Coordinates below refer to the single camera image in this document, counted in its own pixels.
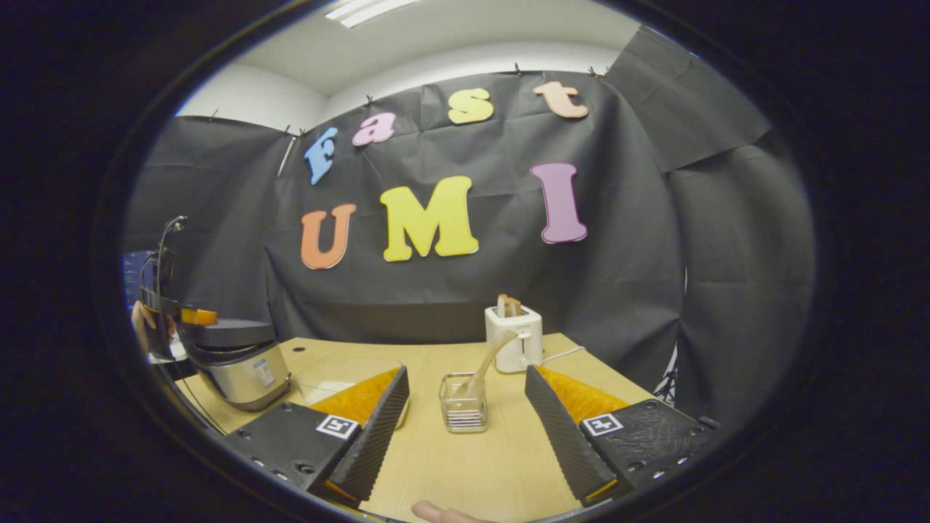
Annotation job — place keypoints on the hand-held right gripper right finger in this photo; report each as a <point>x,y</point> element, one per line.
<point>559,436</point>

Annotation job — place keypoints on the ceiling light panel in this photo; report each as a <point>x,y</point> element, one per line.
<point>367,10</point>

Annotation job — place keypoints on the black backdrop cloth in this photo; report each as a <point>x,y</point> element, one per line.
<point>508,283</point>

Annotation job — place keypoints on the white toaster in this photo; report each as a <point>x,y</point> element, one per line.
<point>519,345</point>

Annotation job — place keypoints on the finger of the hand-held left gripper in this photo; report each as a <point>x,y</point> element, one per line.
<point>196,317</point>

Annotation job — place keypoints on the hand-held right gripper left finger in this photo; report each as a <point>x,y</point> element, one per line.
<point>378,436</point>

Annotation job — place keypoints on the brown bread slice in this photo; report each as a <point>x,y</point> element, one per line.
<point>515,306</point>

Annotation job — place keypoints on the clear white rice container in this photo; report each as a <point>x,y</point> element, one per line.
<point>327,378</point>

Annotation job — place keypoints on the silver black rice cooker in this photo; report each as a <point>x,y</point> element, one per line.
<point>240,378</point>

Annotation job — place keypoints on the wooden spoon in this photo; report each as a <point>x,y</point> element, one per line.
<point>488,359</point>

